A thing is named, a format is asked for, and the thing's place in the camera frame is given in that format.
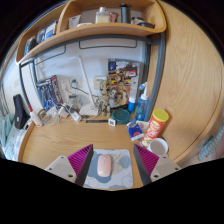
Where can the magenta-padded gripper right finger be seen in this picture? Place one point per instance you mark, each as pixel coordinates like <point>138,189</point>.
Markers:
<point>165,166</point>

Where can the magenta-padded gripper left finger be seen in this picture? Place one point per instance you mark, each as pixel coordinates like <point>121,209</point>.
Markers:
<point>60,166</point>

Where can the pink computer mouse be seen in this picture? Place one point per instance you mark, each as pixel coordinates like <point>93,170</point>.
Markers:
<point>104,165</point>

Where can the grey blue cloud mouse pad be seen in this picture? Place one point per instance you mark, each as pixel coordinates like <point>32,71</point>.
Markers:
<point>123,166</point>

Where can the white mug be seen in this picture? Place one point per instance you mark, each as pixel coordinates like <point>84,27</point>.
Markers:
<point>158,146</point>

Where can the red yellow chips can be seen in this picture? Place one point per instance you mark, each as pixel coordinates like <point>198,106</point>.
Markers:
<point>154,128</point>

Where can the blue white packet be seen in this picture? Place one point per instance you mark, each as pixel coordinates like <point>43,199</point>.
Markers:
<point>135,130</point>

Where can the bed with checked sheet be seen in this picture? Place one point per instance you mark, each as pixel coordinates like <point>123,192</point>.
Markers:
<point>13,143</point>

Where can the white red-capped pump bottle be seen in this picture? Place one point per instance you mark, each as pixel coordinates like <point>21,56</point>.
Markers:
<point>36,119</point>

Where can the white power strip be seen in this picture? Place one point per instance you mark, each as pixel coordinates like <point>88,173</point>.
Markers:
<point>75,115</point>

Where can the white charger block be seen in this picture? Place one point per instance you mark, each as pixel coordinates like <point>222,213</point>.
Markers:
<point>54,111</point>

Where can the black pen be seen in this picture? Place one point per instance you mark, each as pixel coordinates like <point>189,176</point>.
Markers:
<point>96,121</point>

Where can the blue spray bottle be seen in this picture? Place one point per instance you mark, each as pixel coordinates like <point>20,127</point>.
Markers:
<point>141,106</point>

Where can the white desk lamp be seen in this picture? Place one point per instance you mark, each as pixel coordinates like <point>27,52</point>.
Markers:
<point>88,109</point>

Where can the dark green round tin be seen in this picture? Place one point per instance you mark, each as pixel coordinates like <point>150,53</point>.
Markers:
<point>121,116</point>

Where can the black bag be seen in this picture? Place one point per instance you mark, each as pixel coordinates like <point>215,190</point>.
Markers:
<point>20,113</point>

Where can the light blue blanket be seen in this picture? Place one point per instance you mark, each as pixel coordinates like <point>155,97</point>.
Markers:
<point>5,126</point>

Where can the small white cube clock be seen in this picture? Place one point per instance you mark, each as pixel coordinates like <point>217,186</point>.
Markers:
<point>111,122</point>

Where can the small blue white-capped bottle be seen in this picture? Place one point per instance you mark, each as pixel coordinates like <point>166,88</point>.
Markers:
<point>131,106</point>

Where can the blue robot model box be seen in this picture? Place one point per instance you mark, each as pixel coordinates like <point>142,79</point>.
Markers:
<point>48,93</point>

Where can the wooden figure model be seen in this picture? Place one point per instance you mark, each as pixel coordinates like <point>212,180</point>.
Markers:
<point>105,98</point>

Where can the colourful figure box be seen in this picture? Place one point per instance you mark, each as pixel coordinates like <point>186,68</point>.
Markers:
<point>125,76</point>

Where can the white wall outlet panel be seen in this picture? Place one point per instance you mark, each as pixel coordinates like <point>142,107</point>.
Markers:
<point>66,85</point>

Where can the wooden wall shelf unit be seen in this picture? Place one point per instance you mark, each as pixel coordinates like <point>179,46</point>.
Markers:
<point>100,31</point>

